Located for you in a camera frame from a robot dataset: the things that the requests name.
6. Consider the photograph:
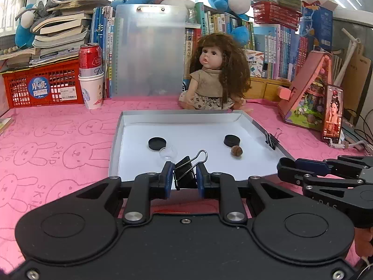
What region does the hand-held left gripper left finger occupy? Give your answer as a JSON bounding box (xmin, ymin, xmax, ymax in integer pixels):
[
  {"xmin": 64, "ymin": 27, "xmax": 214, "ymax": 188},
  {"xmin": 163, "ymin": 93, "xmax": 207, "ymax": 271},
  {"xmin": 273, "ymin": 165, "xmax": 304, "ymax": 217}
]
[{"xmin": 74, "ymin": 162, "xmax": 175, "ymax": 225}]

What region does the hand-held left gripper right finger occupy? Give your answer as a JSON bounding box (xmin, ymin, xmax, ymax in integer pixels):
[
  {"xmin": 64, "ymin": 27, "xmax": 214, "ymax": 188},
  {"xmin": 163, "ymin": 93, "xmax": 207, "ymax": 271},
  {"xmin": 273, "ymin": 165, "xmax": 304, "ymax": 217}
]
[{"xmin": 195, "ymin": 165, "xmax": 295, "ymax": 226}]

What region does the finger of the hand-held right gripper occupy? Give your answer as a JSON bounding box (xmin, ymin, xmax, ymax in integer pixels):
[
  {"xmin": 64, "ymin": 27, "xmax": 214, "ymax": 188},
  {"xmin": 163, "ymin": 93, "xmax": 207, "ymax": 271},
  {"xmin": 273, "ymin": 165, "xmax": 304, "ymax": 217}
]
[
  {"xmin": 276, "ymin": 155, "xmax": 373, "ymax": 183},
  {"xmin": 301, "ymin": 173, "xmax": 368, "ymax": 189}
]

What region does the large black binder clip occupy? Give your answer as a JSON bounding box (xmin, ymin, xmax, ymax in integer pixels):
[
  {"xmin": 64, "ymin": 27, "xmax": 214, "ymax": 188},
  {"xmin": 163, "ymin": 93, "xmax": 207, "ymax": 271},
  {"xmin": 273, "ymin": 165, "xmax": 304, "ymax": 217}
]
[{"xmin": 173, "ymin": 150, "xmax": 208, "ymax": 191}]

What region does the clear plastic dome cap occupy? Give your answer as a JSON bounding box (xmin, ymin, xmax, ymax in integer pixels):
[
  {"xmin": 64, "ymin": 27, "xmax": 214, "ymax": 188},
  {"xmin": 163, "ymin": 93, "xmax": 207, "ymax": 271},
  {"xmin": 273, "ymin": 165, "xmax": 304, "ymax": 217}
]
[{"xmin": 159, "ymin": 147, "xmax": 178, "ymax": 161}]

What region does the black round bottle cap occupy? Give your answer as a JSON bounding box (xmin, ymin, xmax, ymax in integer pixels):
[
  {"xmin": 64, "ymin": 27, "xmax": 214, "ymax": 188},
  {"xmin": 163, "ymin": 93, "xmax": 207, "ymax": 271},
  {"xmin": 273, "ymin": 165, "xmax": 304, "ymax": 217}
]
[
  {"xmin": 223, "ymin": 134, "xmax": 240, "ymax": 147},
  {"xmin": 148, "ymin": 137, "xmax": 168, "ymax": 151}
]

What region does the grey cardboard box lid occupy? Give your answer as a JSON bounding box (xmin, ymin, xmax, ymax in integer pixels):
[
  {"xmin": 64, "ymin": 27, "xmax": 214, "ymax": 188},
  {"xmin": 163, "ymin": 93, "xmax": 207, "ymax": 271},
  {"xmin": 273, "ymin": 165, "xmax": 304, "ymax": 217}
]
[{"xmin": 108, "ymin": 110, "xmax": 297, "ymax": 184}]

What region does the person's right hand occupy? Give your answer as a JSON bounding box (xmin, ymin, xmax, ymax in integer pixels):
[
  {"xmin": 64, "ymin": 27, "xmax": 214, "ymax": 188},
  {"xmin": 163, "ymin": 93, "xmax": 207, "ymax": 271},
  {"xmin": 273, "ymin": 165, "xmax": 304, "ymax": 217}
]
[{"xmin": 353, "ymin": 227, "xmax": 373, "ymax": 267}]

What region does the small black binder clip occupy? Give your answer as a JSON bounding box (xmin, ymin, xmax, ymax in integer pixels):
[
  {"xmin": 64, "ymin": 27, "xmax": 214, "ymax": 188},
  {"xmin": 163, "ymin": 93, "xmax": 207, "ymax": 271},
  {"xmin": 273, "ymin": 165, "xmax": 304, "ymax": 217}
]
[{"xmin": 265, "ymin": 131, "xmax": 284, "ymax": 150}]

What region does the smartphone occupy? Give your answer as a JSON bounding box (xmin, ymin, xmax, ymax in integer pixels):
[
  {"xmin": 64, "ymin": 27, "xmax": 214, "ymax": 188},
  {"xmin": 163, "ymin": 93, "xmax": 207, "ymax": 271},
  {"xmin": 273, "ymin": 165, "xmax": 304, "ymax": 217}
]
[{"xmin": 322, "ymin": 84, "xmax": 345, "ymax": 144}]

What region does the pink toy house box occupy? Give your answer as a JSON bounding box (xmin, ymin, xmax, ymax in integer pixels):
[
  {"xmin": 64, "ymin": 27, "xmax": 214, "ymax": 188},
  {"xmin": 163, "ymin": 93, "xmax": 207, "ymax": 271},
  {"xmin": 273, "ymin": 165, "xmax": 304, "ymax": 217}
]
[{"xmin": 277, "ymin": 51, "xmax": 335, "ymax": 131}]

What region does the wooden drawer organiser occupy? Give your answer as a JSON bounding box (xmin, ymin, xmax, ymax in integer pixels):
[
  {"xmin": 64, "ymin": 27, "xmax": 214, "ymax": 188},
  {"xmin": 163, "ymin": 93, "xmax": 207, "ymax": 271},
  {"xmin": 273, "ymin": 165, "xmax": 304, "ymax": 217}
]
[{"xmin": 244, "ymin": 77, "xmax": 292, "ymax": 103}]

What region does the wooden board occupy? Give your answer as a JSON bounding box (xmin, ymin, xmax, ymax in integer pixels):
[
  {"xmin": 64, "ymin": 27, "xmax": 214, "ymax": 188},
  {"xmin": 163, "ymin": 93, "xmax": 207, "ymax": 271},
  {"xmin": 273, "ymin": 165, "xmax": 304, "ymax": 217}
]
[{"xmin": 344, "ymin": 44, "xmax": 373, "ymax": 124}]

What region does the brown-haired doll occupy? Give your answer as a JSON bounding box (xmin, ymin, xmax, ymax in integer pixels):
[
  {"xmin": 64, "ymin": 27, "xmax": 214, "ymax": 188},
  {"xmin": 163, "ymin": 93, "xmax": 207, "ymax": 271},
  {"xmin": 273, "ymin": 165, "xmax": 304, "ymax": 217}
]
[{"xmin": 179, "ymin": 33, "xmax": 255, "ymax": 113}]

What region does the pink rabbit-print towel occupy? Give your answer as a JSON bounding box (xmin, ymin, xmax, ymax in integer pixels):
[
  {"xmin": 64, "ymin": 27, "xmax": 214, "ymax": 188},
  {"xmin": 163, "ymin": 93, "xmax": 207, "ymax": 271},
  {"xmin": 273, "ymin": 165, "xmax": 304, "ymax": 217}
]
[{"xmin": 0, "ymin": 94, "xmax": 373, "ymax": 270}]

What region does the colourful printed cardboard box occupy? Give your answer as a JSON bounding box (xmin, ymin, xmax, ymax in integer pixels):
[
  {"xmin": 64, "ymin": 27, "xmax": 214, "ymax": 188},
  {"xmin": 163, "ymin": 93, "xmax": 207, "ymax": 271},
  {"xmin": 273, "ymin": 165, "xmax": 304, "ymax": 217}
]
[{"xmin": 244, "ymin": 49, "xmax": 266, "ymax": 78}]

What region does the white paper cup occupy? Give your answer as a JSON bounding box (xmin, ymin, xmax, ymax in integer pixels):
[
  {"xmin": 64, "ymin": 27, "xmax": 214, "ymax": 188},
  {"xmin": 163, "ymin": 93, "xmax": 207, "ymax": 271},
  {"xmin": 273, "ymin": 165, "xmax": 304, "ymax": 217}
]
[{"xmin": 78, "ymin": 73, "xmax": 105, "ymax": 110}]

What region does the row of colourful books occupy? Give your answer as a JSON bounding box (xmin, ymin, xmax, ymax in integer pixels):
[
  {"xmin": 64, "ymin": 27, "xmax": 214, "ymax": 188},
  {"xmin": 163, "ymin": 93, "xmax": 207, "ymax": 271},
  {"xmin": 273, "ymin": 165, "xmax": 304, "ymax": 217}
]
[{"xmin": 183, "ymin": 2, "xmax": 317, "ymax": 83}]

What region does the translucent plastic clipboard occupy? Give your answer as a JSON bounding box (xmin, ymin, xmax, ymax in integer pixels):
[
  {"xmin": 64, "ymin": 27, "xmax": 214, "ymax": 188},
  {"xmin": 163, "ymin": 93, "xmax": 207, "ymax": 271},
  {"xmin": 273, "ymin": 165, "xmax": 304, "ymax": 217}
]
[{"xmin": 112, "ymin": 4, "xmax": 190, "ymax": 100}]

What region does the blue cardboard box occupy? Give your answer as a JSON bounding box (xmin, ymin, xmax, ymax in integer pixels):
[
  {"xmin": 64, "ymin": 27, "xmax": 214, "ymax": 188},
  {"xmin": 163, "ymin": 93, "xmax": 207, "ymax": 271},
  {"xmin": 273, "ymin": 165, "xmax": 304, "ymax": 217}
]
[{"xmin": 300, "ymin": 1, "xmax": 334, "ymax": 53}]

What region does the red drink can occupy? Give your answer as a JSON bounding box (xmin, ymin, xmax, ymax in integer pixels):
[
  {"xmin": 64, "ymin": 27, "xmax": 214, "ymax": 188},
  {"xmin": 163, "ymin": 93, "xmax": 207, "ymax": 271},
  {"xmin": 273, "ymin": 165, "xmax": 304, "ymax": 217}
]
[{"xmin": 78, "ymin": 43, "xmax": 103, "ymax": 78}]

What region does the row of blue books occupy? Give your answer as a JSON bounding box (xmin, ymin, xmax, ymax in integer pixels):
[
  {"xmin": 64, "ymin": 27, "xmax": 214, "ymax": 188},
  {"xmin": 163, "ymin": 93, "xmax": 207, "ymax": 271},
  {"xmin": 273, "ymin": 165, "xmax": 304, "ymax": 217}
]
[{"xmin": 90, "ymin": 6, "xmax": 117, "ymax": 100}]

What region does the small red mesh basket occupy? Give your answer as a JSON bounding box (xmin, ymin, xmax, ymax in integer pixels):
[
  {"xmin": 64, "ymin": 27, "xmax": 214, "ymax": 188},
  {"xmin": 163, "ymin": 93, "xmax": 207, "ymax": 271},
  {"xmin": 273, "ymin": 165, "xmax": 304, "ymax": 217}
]
[{"xmin": 252, "ymin": 0, "xmax": 303, "ymax": 32}]

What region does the large red plastic basket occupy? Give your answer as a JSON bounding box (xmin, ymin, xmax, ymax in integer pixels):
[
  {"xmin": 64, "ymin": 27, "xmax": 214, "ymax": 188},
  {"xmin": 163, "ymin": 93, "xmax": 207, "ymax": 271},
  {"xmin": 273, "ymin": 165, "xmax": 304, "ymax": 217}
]
[{"xmin": 2, "ymin": 60, "xmax": 84, "ymax": 109}]

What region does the stack of worn books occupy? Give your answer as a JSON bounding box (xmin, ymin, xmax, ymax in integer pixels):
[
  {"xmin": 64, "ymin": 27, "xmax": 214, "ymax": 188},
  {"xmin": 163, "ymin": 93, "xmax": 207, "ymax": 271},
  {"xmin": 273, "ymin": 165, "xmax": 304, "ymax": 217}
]
[{"xmin": 28, "ymin": 0, "xmax": 94, "ymax": 65}]

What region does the blue white plush toy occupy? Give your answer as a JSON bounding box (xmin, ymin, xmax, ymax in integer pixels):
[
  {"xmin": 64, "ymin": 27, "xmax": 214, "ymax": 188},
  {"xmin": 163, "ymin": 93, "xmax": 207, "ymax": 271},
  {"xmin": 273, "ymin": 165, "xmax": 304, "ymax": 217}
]
[{"xmin": 14, "ymin": 4, "xmax": 39, "ymax": 49}]

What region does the white charging cable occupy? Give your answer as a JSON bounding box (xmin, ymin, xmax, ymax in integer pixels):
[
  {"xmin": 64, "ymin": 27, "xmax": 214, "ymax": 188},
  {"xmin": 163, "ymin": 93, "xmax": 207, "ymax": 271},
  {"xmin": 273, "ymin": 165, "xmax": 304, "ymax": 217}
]
[{"xmin": 329, "ymin": 138, "xmax": 369, "ymax": 153}]

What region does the black cable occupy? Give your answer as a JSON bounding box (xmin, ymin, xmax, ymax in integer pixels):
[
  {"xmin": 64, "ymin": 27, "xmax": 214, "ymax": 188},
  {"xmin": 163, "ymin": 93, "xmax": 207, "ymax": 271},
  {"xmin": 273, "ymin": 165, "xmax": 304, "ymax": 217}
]
[{"xmin": 344, "ymin": 107, "xmax": 373, "ymax": 148}]

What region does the white plastic tube frame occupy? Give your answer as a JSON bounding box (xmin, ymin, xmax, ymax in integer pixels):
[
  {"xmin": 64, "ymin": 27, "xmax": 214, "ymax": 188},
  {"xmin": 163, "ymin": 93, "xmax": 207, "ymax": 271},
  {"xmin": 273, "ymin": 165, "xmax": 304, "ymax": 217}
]
[{"xmin": 333, "ymin": 28, "xmax": 362, "ymax": 86}]

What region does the wooden bead string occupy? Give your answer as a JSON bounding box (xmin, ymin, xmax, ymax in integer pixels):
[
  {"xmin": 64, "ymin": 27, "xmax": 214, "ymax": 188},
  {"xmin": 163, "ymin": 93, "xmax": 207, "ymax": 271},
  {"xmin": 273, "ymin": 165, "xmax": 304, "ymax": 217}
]
[{"xmin": 0, "ymin": 46, "xmax": 19, "ymax": 58}]

